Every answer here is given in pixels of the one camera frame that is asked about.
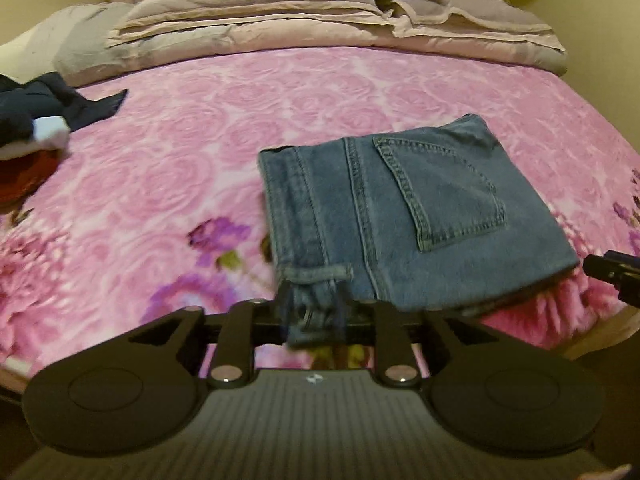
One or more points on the red garment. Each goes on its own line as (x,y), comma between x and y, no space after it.
(25,175)

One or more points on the white padded headboard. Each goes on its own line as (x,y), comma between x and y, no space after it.
(20,55)

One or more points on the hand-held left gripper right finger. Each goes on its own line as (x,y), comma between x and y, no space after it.
(387,330)

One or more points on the pink floral bed blanket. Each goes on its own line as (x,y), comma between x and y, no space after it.
(175,135)

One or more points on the grey pink quilt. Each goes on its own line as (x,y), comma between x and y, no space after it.
(300,42)

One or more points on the blue denim jeans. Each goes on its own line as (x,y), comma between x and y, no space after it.
(425,220)

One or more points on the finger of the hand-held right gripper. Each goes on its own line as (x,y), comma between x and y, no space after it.
(610,267)

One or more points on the dark navy garment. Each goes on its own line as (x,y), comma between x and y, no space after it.
(45,95)

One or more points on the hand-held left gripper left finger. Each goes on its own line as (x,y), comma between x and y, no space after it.
(240,330)

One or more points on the person's left hand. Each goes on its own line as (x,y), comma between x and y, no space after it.
(607,474)

